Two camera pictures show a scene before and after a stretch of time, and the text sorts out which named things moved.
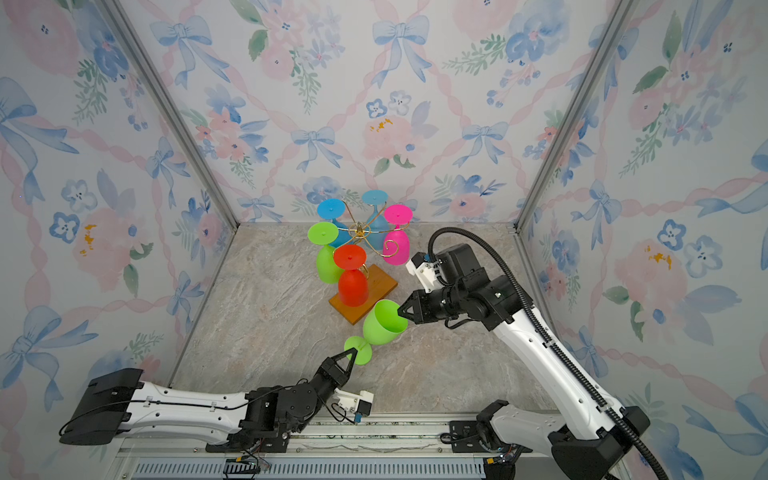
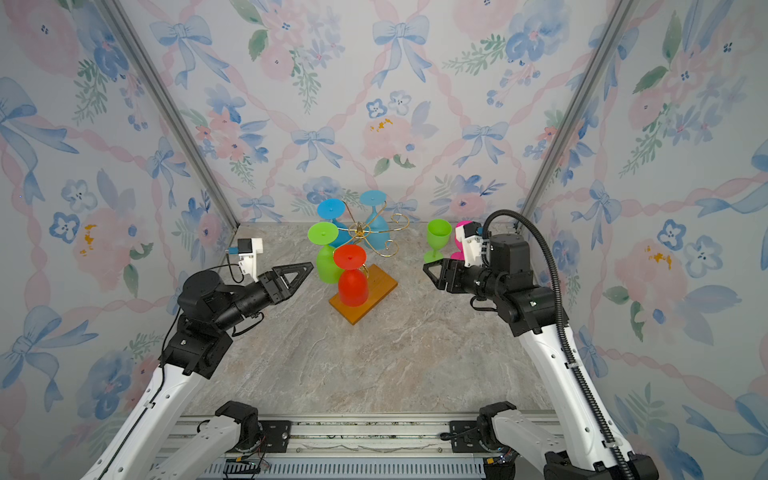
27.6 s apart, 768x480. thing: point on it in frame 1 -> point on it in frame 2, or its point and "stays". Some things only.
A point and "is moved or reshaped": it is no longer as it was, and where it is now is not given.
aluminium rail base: x=399 y=446 stays
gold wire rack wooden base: x=380 y=284 stays
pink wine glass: x=396 y=243 is moved or reshaped
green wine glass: x=382 y=325 is moved or reshaped
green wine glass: x=324 y=234 stays
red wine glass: x=352 y=282 stays
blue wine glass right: x=375 y=225 stays
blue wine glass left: x=335 y=209 stays
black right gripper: x=421 y=315 -> x=451 y=270
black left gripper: x=333 y=374 -> x=273 y=283
